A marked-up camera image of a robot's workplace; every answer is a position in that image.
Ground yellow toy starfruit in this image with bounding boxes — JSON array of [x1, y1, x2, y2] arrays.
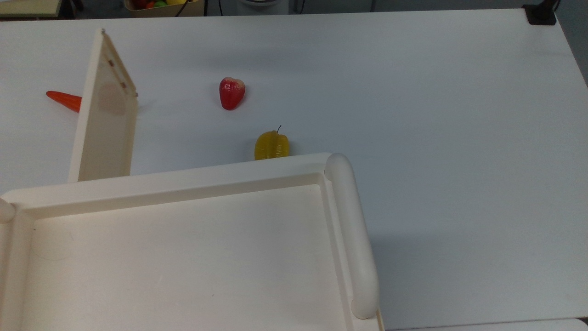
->
[[254, 125, 290, 161]]

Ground red toy wax apple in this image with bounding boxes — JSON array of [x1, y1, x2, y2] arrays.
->
[[219, 77, 246, 111]]

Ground cream white tray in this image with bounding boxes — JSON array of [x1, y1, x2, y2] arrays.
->
[[0, 153, 385, 331]]

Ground cardboard box of toy fruit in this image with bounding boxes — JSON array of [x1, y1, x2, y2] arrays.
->
[[124, 0, 205, 18]]

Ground orange toy carrot green leaves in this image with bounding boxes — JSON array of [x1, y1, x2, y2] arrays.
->
[[45, 91, 83, 113]]

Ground wooden side table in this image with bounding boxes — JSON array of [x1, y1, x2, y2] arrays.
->
[[0, 0, 63, 18]]

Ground black table clamp mount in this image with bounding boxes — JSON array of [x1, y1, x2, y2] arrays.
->
[[522, 0, 560, 26]]

